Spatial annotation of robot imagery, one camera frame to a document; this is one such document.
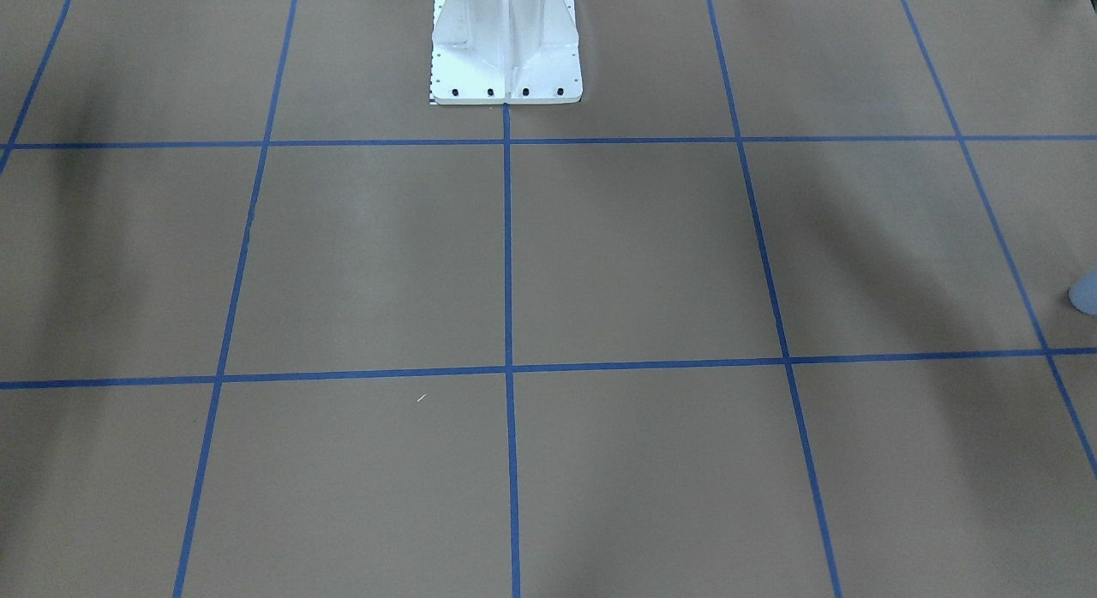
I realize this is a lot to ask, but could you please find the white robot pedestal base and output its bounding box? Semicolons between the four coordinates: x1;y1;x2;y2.
429;0;584;105

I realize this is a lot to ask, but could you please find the light blue plastic cup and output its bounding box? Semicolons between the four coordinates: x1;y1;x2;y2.
1067;269;1097;316

